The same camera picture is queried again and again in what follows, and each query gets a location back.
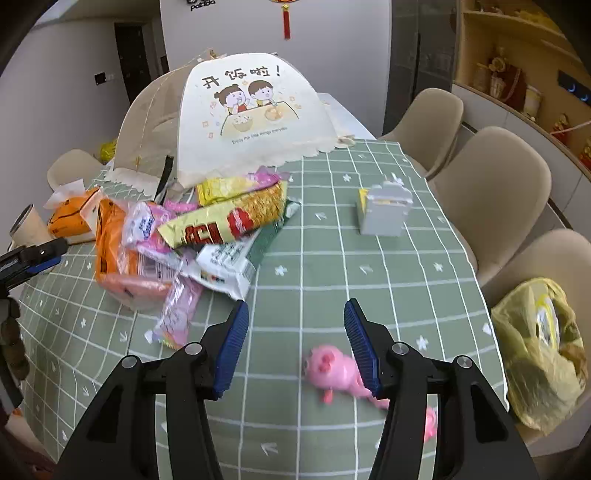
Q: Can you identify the blue and white small packet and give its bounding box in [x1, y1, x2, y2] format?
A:
[121, 202, 162, 245]

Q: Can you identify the grey box with yellow side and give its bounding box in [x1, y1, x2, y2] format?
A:
[355, 180, 414, 237]

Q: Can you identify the pale pink long wrapper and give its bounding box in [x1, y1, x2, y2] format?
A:
[144, 277, 204, 350]

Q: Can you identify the white cable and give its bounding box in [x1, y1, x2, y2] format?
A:
[549, 121, 591, 137]

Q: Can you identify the gold packet with red print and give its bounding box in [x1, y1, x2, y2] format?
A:
[158, 205, 259, 250]

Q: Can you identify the dark grey cabinet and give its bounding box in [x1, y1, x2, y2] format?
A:
[382, 0, 462, 137]

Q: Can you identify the golden figurine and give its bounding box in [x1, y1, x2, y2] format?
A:
[487, 46, 509, 79]

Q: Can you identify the orange snack packet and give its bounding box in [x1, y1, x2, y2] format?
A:
[93, 198, 178, 312]

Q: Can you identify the yellow noodle packet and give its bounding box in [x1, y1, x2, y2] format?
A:
[196, 178, 289, 230]

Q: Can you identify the black power strip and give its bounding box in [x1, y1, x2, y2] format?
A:
[556, 69, 591, 104]

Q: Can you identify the bright pink snack packet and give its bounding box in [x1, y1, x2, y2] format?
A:
[139, 199, 199, 264]

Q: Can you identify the white and green packet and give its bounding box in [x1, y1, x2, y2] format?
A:
[196, 198, 303, 301]

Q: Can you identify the pink pig toy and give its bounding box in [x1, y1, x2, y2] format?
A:
[302, 344, 439, 444]

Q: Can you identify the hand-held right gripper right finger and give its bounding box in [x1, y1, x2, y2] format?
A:
[344, 298, 541, 480]

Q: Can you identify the beige dining chair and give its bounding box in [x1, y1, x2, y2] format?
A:
[429, 127, 552, 287]
[46, 148, 107, 192]
[379, 88, 465, 178]
[480, 229, 591, 446]

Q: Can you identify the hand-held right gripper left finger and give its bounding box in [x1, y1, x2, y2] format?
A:
[54, 299, 250, 480]

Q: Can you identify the wooden wall shelf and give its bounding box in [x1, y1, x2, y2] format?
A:
[452, 0, 591, 185]

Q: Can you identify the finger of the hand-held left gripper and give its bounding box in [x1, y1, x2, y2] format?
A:
[0, 254, 63, 289]
[22, 237, 70, 260]

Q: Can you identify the dark red gift bag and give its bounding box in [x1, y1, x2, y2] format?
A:
[501, 67, 527, 109]

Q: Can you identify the person's left forearm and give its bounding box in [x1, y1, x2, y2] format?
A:
[0, 295, 33, 407]

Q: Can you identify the red knot ornament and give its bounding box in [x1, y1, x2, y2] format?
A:
[268, 0, 301, 40]

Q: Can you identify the orange tissue pack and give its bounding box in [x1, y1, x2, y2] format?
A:
[46, 182, 102, 245]

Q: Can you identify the beige paper cup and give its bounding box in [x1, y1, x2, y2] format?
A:
[9, 204, 54, 247]

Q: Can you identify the white jar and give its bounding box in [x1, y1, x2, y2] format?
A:
[524, 85, 543, 117]

